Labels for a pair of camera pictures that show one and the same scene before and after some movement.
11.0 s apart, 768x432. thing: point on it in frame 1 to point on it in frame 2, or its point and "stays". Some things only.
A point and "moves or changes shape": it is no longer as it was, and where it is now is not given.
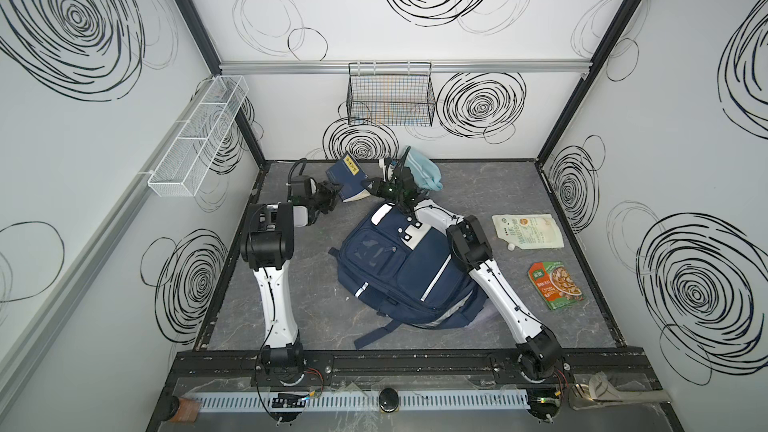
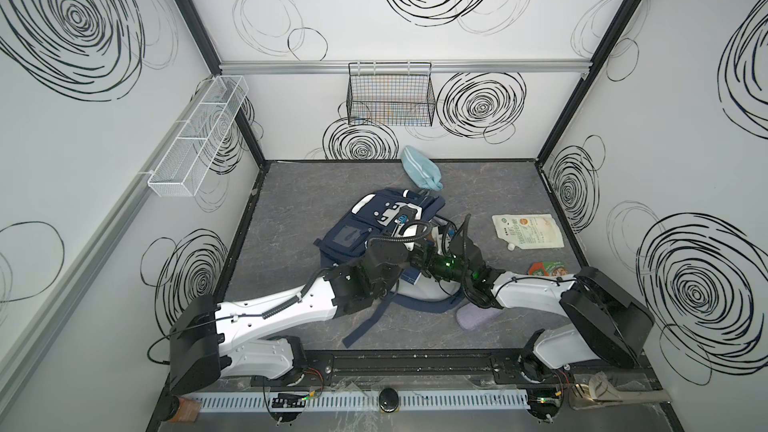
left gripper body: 327,195 to 405,246
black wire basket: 390,94 stays
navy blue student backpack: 405,269 moves or changes shape
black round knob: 388,400 stays
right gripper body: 398,186 to 452,239
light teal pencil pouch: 424,170 stays
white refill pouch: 529,231 stays
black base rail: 602,370 stays
